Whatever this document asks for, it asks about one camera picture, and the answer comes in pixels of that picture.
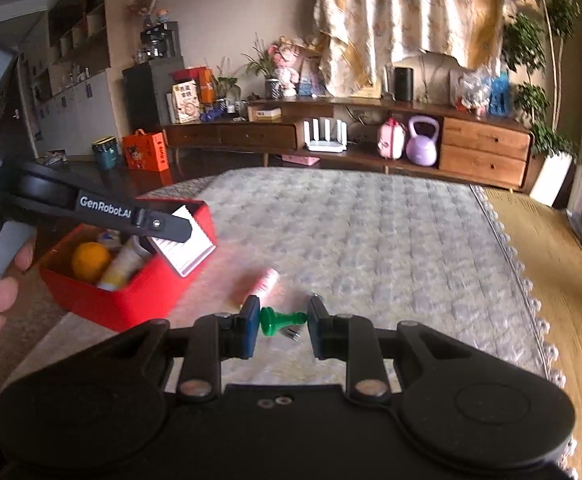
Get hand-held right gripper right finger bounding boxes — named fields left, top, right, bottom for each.
left=307, top=294, right=466, bottom=406

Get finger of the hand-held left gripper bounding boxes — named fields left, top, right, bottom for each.
left=131, top=207, right=194, bottom=244

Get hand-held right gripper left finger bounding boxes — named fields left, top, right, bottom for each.
left=121, top=295, right=262, bottom=403

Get green chess pawn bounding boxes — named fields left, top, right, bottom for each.
left=260, top=306, right=309, bottom=337

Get white striped notebook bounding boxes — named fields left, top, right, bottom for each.
left=148, top=205, right=216, bottom=277

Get cream tube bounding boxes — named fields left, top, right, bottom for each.
left=96, top=235, right=154, bottom=291

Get red storage box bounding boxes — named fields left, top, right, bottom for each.
left=38, top=197, right=218, bottom=333

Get orange fruit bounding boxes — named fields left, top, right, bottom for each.
left=71, top=242, right=112, bottom=283

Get pink tube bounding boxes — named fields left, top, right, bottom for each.
left=231, top=267, right=279, bottom=311

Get teal bucket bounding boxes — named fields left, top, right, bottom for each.
left=92, top=136, right=122, bottom=168

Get orange gift box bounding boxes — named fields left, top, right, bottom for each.
left=122, top=129, right=169, bottom=172

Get quilted grey mattress pad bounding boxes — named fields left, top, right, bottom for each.
left=46, top=167, right=566, bottom=396

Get wooden TV cabinet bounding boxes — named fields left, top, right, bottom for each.
left=163, top=97, right=534, bottom=193

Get white brown snack bag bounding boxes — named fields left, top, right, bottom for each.
left=172, top=80, right=202, bottom=125

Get dark tall cabinet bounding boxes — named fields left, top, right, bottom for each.
left=122, top=57, right=186, bottom=128

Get pebble pattern blanket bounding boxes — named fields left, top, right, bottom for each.
left=0, top=175, right=226, bottom=391

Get orange paper bag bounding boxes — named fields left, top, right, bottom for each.
left=198, top=67, right=218, bottom=103

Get white flat box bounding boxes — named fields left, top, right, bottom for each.
left=247, top=105, right=282, bottom=122

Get small potted plant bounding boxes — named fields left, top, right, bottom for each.
left=215, top=57, right=242, bottom=111

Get red flat box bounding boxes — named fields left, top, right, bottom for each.
left=171, top=67, right=206, bottom=83

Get orchid in patterned pot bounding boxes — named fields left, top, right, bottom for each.
left=243, top=35, right=284, bottom=100

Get white router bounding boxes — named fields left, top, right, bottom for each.
left=303, top=116, right=348, bottom=153

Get black coffee machine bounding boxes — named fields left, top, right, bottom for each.
left=138, top=20, right=182, bottom=63

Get pink doll bouquet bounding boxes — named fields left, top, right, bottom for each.
left=269, top=37, right=309, bottom=98

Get blue picture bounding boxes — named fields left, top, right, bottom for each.
left=298, top=57, right=322, bottom=96

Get purple kettlebell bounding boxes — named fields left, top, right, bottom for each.
left=405, top=115, right=442, bottom=167

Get black speaker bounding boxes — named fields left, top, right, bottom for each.
left=393, top=66, right=416, bottom=102

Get clear plastic bag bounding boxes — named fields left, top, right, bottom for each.
left=456, top=70, right=494, bottom=116

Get blue box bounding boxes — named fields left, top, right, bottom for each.
left=488, top=71, right=512, bottom=116

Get patterned yellow curtain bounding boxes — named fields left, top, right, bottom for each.
left=313, top=0, right=519, bottom=98

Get grey wall cabinets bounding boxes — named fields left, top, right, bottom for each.
left=18, top=67, right=116, bottom=158

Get wooden wall shelf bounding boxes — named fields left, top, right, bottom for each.
left=46, top=0, right=109, bottom=66

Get white photo frame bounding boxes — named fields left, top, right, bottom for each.
left=448, top=67, right=472, bottom=106

